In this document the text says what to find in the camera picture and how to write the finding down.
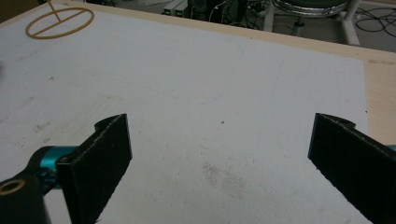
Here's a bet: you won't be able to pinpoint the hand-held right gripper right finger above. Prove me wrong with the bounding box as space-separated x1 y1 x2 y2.
307 112 396 224

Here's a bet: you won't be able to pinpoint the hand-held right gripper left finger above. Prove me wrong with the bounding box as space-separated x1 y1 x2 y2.
55 113 133 224

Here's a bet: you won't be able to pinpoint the grey power supply unit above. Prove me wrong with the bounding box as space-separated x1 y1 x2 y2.
174 0 190 19
163 0 185 17

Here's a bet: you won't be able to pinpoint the black cables on floor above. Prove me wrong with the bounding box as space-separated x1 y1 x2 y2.
354 7 396 39

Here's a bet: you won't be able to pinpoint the round stool with chrome ring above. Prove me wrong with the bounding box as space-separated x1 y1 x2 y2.
263 0 363 47

